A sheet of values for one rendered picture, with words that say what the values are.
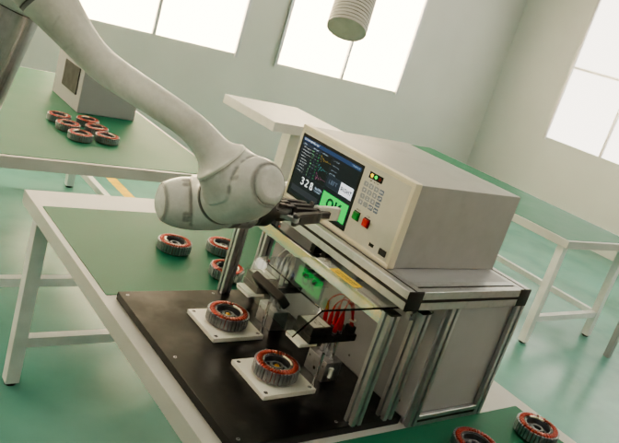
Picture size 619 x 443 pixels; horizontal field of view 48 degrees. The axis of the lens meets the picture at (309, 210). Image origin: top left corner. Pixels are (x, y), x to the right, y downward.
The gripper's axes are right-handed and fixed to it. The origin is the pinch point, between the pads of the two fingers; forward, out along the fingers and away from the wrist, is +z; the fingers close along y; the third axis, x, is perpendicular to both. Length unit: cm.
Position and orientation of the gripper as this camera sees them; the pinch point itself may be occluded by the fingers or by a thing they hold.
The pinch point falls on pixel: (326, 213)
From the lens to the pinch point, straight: 156.2
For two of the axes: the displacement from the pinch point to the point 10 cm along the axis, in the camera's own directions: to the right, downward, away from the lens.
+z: 7.8, 0.6, 6.2
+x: 2.9, -9.2, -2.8
